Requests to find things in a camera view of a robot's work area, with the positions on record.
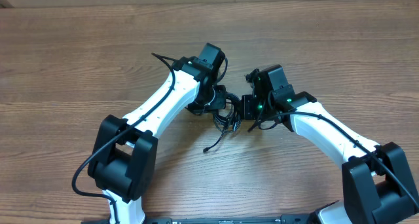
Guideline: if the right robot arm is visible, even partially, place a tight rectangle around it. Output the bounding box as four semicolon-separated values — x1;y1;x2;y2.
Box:
242;65;418;224

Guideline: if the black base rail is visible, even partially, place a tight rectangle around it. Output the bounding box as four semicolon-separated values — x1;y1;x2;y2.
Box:
81;213;321;224

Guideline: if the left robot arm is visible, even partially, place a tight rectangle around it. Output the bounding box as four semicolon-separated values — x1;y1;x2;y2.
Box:
88;43;227;223

